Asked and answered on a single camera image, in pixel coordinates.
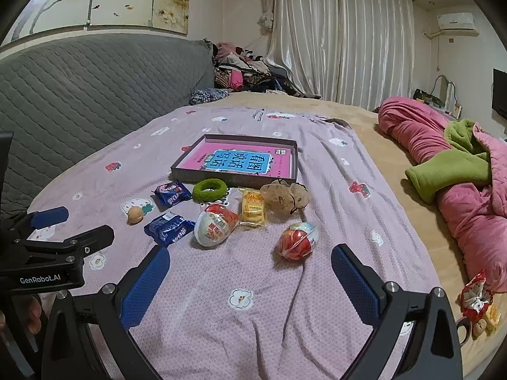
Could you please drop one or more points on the pink picture book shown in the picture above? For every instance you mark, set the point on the pink picture book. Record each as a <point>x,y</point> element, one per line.
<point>198,158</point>

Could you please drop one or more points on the white red surprise egg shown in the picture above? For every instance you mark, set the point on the white red surprise egg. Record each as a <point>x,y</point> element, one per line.
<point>214,227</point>

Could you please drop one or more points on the beige bed sheet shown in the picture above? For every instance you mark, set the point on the beige bed sheet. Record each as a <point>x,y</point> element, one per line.
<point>416,213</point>

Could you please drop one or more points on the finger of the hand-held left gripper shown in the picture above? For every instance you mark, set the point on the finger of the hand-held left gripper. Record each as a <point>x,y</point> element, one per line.
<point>49,216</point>
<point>79,241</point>

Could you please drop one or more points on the white air conditioner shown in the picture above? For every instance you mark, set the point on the white air conditioner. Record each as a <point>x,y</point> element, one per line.
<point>455,21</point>

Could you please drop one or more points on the yellow cracker packet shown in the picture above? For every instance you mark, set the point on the yellow cracker packet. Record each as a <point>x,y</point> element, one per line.
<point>252,208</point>

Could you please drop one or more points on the small table mirror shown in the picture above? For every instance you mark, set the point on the small table mirror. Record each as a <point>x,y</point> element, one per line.
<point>443,87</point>

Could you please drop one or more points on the beige snack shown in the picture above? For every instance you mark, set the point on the beige snack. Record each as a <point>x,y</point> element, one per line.
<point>279,198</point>

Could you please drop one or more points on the blue patterned cloth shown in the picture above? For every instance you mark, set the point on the blue patterned cloth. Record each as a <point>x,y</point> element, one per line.
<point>208,95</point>

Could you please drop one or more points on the black yellow bag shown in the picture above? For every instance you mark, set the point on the black yellow bag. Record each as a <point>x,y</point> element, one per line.
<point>423,95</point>

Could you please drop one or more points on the walnut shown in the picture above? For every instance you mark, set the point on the walnut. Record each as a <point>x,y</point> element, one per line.
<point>135,215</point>

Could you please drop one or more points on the red white candy bundle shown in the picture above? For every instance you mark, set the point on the red white candy bundle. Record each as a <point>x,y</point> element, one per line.
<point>475,301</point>

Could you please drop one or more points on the white curtain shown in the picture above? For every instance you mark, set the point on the white curtain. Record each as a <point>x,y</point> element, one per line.
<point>336,35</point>

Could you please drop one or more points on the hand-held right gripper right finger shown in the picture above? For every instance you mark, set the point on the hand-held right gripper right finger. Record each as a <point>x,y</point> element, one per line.
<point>354,281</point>

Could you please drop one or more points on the pink quilt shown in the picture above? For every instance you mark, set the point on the pink quilt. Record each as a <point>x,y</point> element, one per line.
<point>467,213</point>

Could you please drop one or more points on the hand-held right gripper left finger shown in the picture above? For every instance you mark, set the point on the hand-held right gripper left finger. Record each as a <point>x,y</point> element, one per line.
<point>142,285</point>

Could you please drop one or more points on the blue cookie packet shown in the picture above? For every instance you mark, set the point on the blue cookie packet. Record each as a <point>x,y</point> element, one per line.
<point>171,194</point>
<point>168,229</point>

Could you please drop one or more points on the person's left hand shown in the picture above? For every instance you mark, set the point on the person's left hand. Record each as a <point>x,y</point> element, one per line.
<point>33,316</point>

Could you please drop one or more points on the pile of clothes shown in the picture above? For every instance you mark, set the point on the pile of clothes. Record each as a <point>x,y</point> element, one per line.
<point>245,69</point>

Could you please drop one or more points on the green blanket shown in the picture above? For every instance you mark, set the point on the green blanket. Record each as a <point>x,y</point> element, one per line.
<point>447,170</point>

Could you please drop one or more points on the purple printed bed sheet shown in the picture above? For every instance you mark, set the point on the purple printed bed sheet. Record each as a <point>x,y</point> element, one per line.
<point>237,324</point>

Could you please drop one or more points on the purple cardboard box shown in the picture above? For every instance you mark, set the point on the purple cardboard box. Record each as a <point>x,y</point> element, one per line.
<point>237,139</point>

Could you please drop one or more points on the black television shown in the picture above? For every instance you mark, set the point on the black television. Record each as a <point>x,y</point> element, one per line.
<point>500,95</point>

